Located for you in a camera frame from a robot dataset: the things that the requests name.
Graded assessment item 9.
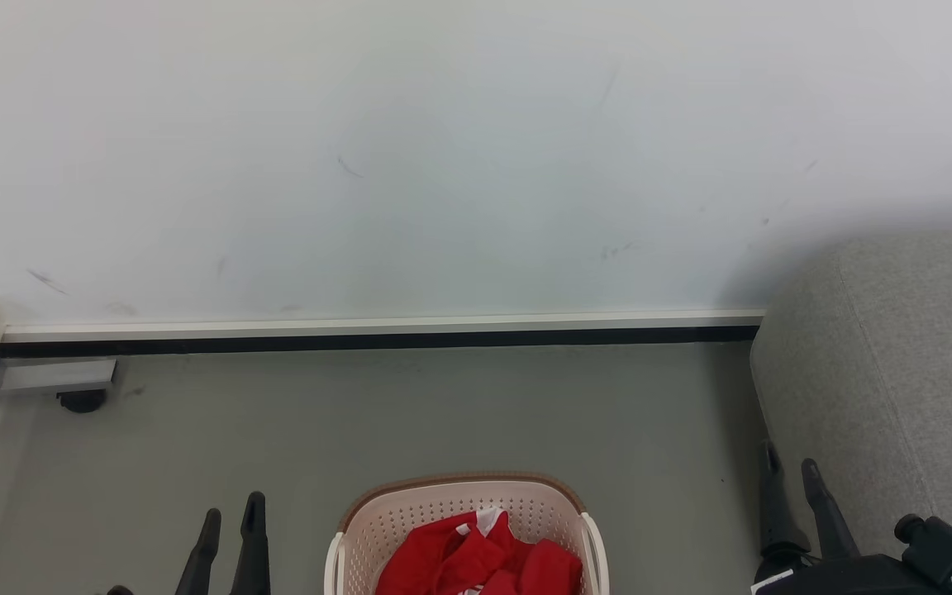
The black round frame foot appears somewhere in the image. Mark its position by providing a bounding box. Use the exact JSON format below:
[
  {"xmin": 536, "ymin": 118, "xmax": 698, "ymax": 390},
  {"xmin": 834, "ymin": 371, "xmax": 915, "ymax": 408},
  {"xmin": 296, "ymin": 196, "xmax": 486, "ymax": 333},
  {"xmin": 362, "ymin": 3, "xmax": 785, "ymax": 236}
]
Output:
[{"xmin": 57, "ymin": 388, "xmax": 107, "ymax": 414}]

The white and black baseboard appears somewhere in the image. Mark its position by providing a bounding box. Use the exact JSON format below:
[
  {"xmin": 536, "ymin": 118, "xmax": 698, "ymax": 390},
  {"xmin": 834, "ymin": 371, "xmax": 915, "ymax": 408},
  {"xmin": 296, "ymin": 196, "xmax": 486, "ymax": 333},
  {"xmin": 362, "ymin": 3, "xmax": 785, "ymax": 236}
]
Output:
[{"xmin": 0, "ymin": 310, "xmax": 766, "ymax": 359}]

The grey fabric sofa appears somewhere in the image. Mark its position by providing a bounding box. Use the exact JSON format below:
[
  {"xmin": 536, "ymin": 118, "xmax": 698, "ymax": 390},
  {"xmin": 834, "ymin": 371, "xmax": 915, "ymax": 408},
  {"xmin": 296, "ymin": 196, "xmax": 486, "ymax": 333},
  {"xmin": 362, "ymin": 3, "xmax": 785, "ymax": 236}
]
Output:
[{"xmin": 749, "ymin": 231, "xmax": 952, "ymax": 595}]

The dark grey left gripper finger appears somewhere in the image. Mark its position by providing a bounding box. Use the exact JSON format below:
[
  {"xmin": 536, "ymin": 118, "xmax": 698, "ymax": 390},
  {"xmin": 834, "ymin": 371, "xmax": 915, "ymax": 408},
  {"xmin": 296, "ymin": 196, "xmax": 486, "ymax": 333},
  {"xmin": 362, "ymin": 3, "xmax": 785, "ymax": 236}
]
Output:
[
  {"xmin": 230, "ymin": 492, "xmax": 272, "ymax": 595},
  {"xmin": 175, "ymin": 508, "xmax": 222, "ymax": 595}
]

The cream perforated laundry basket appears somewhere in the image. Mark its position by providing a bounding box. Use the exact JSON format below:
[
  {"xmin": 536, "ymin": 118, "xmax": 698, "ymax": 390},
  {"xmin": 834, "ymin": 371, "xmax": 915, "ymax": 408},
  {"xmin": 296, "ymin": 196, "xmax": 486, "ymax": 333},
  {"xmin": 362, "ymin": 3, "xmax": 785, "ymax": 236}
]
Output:
[{"xmin": 323, "ymin": 471, "xmax": 609, "ymax": 595}]

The grey metal bracket with foot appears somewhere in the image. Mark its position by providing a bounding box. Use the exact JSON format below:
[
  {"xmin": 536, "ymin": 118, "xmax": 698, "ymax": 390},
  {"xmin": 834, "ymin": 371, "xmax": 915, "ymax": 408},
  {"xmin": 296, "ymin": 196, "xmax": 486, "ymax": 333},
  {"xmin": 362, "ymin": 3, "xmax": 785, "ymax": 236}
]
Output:
[{"xmin": 0, "ymin": 289, "xmax": 117, "ymax": 397}]

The red shirt with white collar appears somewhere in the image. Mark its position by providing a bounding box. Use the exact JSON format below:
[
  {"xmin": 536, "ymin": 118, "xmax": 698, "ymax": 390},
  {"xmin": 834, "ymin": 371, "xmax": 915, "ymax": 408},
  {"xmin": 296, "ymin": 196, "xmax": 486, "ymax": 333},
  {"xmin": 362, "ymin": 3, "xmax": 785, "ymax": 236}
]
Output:
[{"xmin": 375, "ymin": 508, "xmax": 526, "ymax": 595}]

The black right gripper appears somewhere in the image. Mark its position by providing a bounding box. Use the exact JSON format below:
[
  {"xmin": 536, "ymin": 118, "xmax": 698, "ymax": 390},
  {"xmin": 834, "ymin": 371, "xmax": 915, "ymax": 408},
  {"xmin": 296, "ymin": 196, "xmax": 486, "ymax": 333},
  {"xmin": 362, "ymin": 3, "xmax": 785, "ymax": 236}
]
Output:
[{"xmin": 753, "ymin": 442, "xmax": 940, "ymax": 595}]

